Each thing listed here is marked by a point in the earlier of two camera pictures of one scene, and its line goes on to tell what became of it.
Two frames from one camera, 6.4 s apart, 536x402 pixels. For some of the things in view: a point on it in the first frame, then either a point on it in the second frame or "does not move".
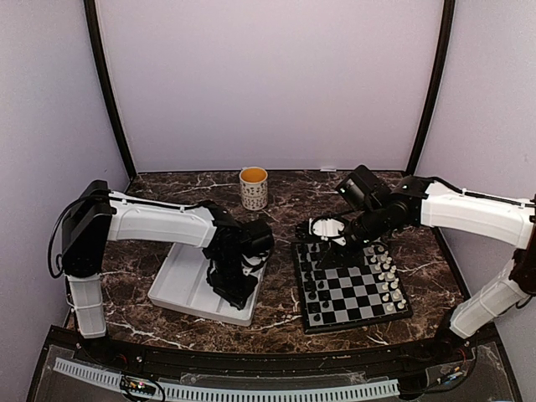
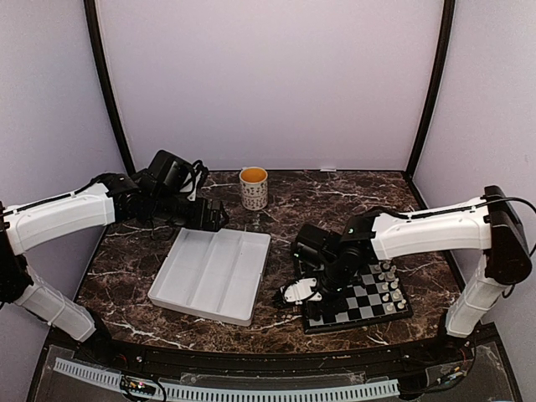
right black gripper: (346, 258) to (337, 306)
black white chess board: (334, 300) does not move
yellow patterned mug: (253, 182) does not move
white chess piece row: (392, 293) does not move
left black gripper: (233, 296) to (198, 222)
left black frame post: (96, 40) does not move
